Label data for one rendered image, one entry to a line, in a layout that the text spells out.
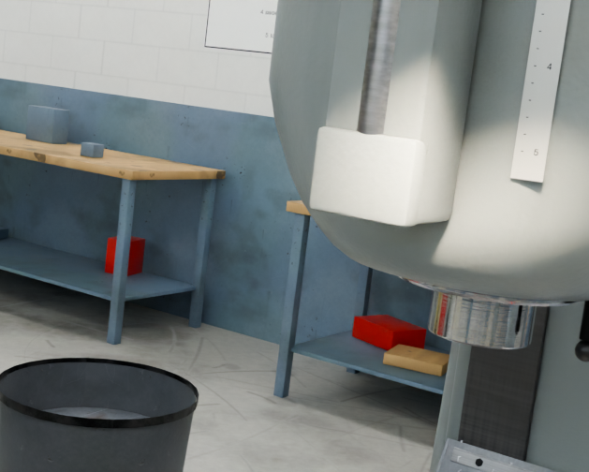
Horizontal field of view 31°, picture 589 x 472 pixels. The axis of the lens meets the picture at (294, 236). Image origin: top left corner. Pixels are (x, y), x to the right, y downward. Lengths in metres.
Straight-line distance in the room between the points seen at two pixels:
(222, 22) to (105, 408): 3.44
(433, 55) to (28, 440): 2.10
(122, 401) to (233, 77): 3.28
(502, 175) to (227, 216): 5.42
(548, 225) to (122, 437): 2.00
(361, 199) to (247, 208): 5.34
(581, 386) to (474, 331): 0.41
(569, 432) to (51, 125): 5.48
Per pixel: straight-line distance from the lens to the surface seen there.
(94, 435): 2.34
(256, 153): 5.67
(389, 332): 4.84
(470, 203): 0.39
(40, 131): 6.28
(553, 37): 0.38
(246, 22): 5.76
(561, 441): 0.89
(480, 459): 0.91
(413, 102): 0.36
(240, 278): 5.76
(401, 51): 0.36
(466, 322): 0.47
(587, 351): 0.47
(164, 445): 2.41
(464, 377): 0.91
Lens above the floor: 1.38
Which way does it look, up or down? 8 degrees down
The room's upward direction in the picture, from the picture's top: 7 degrees clockwise
